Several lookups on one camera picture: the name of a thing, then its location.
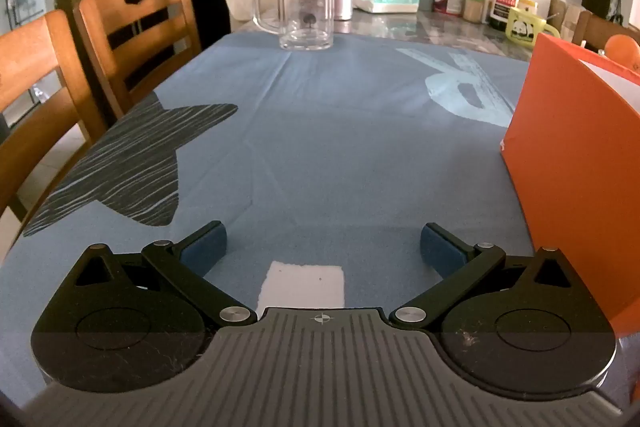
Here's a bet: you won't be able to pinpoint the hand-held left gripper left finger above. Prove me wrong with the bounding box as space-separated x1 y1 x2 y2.
61 220 259 328

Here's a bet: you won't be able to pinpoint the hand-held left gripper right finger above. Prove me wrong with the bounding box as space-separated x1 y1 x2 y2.
389 222 584 330

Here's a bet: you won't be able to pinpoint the orange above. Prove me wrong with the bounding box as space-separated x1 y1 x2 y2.
604 34 640 70

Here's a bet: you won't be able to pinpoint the blue printed tablecloth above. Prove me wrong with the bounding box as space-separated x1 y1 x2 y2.
0 32 636 413

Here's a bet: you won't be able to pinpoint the orange cardboard box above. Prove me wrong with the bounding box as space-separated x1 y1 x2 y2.
500 32 640 338

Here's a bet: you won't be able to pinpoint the small jar with green lid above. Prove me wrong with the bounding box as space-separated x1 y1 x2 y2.
462 0 486 24

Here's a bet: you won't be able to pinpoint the wooden chair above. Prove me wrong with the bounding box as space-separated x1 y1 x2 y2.
0 9 108 258
72 0 203 120
572 11 640 54

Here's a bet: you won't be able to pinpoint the dark bottle with white label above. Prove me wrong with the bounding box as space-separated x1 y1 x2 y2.
489 0 518 30

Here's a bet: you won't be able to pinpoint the beige cardboard boxes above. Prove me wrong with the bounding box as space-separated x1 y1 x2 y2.
547 0 586 44

